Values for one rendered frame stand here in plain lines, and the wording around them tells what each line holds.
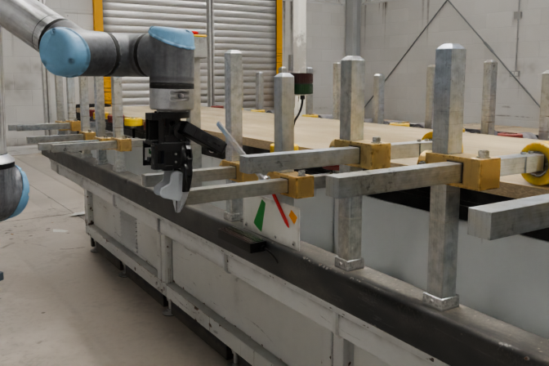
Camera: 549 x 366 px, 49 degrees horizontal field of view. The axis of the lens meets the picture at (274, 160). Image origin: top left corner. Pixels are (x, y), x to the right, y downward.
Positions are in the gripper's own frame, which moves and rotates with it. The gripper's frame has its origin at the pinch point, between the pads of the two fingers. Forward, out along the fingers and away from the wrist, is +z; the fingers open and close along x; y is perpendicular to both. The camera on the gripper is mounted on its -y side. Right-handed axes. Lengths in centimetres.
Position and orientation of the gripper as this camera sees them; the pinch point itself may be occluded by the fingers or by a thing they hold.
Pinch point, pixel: (181, 206)
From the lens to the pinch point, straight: 128.7
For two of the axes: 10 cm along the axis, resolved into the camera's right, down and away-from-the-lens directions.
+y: -8.5, 0.5, -5.3
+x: 5.3, 1.2, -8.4
